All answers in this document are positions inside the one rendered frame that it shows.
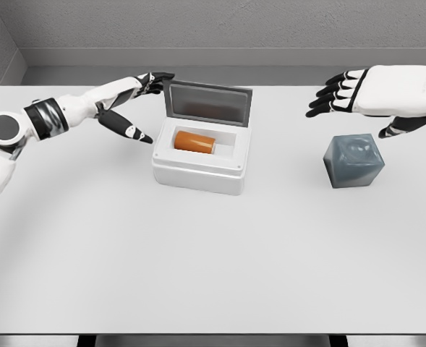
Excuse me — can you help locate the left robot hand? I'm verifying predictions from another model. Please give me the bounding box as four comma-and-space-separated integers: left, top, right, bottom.
83, 71, 176, 145

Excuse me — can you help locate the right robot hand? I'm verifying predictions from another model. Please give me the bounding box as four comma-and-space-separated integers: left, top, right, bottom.
304, 64, 426, 140

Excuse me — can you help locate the grey translucent cube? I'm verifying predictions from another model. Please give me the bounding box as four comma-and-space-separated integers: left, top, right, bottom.
323, 133, 386, 189

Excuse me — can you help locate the grey-lined white box lid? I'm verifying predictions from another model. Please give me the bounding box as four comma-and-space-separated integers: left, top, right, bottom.
162, 79, 254, 129

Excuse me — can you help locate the orange cylinder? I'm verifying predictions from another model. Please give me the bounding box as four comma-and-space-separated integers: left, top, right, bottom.
173, 129, 216, 155

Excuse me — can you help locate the white open box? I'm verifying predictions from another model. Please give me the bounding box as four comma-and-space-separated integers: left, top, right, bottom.
151, 117, 253, 197

